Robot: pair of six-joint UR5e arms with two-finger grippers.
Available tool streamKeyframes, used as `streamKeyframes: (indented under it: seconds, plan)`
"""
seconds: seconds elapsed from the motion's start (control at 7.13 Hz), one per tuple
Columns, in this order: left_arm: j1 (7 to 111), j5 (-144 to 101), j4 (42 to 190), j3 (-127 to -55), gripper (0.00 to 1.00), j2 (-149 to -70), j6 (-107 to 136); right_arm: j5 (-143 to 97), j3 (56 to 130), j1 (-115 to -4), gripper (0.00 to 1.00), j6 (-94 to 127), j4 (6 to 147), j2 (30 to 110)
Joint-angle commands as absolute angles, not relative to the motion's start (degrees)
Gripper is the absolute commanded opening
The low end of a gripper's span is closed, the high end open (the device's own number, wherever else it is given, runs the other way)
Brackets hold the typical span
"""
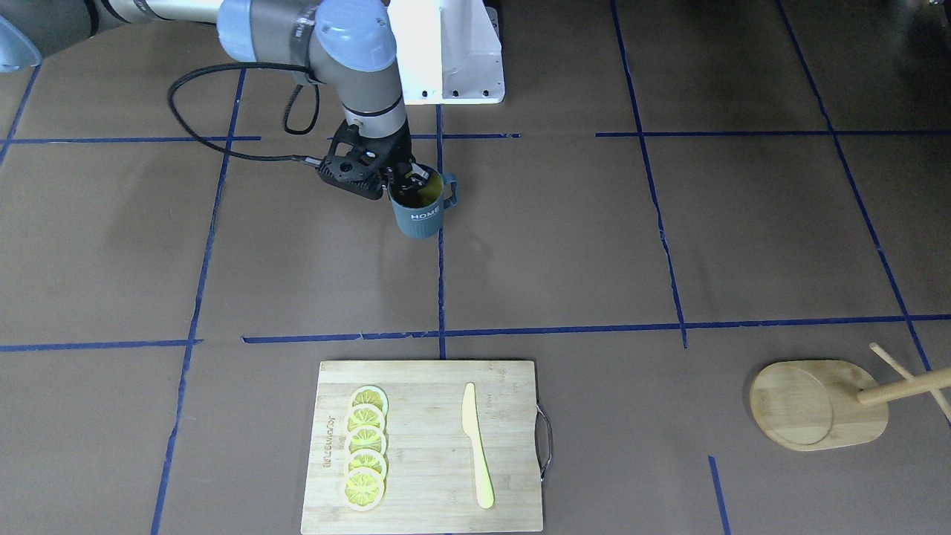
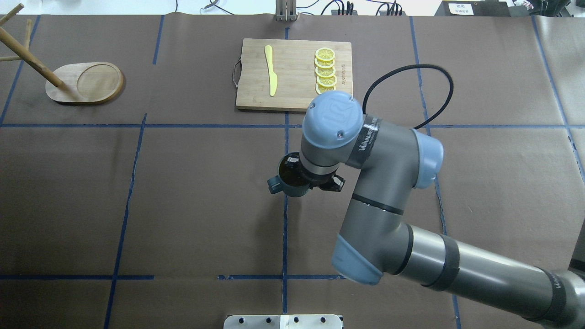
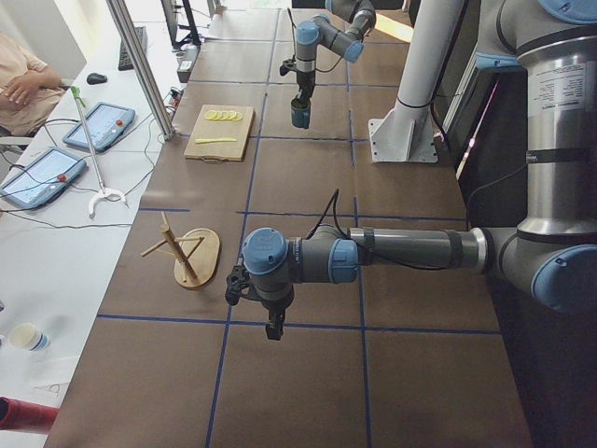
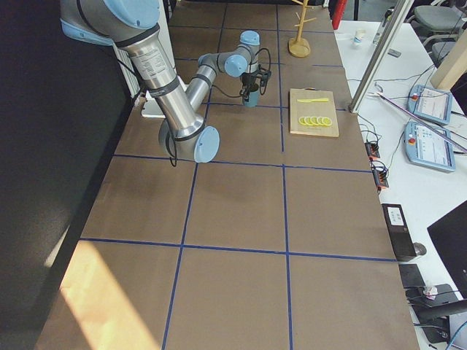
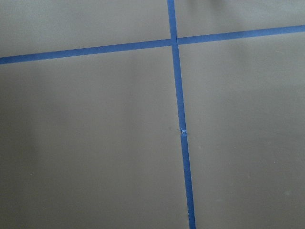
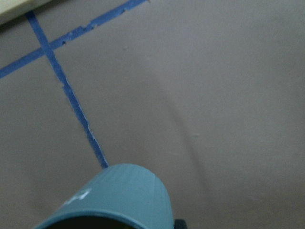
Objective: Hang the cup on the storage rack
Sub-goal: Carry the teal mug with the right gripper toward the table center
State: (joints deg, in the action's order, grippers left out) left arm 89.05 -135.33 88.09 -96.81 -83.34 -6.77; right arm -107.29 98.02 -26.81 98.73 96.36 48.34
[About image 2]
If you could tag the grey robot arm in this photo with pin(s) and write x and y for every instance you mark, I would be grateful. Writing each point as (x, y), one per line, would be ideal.
(374, 239)

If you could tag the dark blue ribbed mug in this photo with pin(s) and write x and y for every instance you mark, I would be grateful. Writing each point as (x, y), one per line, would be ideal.
(289, 178)

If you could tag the bamboo cutting board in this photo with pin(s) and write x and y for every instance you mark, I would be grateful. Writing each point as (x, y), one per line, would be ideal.
(293, 61)

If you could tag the aluminium frame post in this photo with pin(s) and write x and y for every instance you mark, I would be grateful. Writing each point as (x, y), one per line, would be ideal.
(286, 10)

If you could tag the lemon slice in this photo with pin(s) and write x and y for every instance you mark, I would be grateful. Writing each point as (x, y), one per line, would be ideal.
(326, 82)
(320, 89)
(325, 54)
(325, 72)
(324, 64)

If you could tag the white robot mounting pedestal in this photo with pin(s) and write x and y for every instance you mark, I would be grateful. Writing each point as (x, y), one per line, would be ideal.
(284, 321)

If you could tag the wooden cup storage rack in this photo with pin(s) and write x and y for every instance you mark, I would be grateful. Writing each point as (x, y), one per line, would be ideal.
(77, 84)

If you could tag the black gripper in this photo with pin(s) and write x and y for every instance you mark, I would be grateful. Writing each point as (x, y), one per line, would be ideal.
(309, 182)

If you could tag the yellow plastic knife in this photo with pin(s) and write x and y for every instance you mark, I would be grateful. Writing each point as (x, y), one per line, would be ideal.
(273, 78)

